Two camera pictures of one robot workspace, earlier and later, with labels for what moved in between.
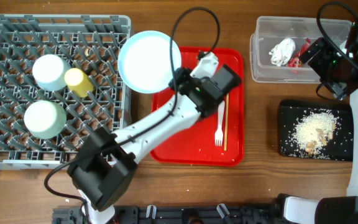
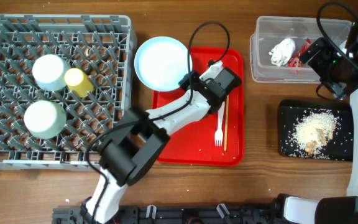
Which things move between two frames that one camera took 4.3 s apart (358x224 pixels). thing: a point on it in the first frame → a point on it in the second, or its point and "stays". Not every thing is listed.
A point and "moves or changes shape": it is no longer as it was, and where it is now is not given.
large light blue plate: (144, 61) moves or changes shape
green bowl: (44, 119) stays
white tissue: (281, 53) stays
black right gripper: (318, 63) stays
